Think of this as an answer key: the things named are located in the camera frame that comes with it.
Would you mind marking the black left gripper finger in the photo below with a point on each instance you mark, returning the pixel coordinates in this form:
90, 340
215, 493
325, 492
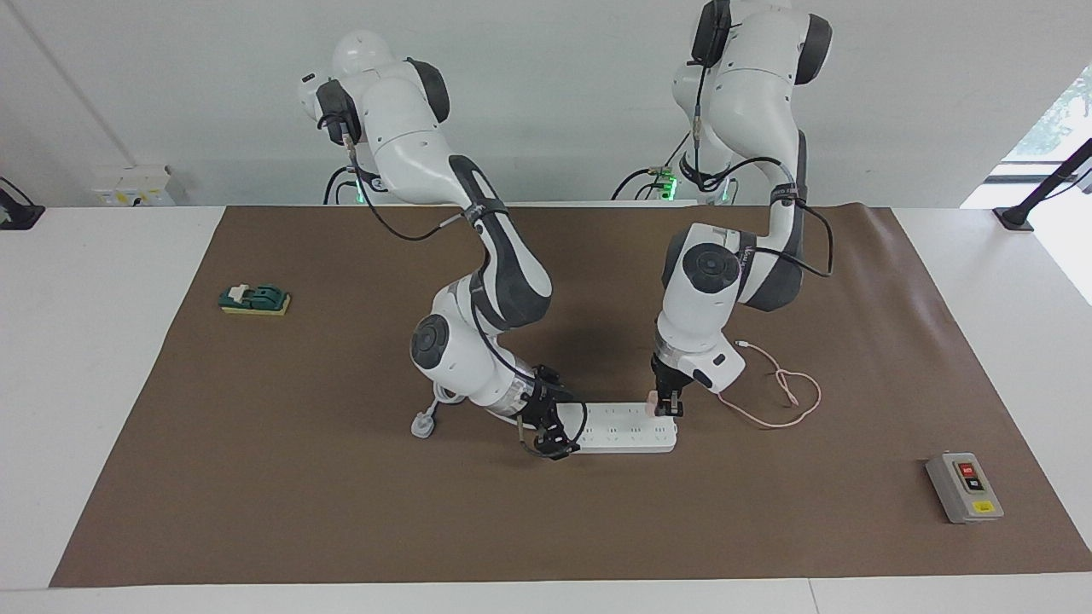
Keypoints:
677, 406
661, 406

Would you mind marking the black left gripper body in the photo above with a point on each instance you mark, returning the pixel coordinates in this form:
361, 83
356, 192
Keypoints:
667, 375

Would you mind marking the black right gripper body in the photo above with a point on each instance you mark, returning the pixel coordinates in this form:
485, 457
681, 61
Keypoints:
544, 401

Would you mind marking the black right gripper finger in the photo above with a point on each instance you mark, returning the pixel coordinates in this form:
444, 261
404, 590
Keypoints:
559, 416
554, 448

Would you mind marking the pink charger adapter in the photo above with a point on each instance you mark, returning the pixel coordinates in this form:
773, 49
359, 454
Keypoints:
652, 402

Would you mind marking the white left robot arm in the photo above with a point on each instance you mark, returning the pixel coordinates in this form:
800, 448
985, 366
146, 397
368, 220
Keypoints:
725, 281

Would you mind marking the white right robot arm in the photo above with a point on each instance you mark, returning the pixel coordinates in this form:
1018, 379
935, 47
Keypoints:
503, 281

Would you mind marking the brown table mat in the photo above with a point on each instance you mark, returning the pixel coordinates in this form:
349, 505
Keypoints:
341, 512

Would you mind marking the black angled stand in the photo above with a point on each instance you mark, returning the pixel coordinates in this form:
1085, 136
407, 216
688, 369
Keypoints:
1036, 194

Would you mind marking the bright window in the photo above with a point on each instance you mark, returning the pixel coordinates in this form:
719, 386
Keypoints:
1058, 119

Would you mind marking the grey push-button switch box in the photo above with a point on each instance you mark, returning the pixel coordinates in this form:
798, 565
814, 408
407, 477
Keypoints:
960, 499

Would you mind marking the green knife switch yellow base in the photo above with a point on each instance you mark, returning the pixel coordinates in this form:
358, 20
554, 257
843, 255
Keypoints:
256, 300

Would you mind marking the white wall socket box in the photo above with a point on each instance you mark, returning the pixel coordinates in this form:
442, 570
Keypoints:
132, 188

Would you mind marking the black table clamp mount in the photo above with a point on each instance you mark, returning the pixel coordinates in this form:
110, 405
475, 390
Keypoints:
17, 213

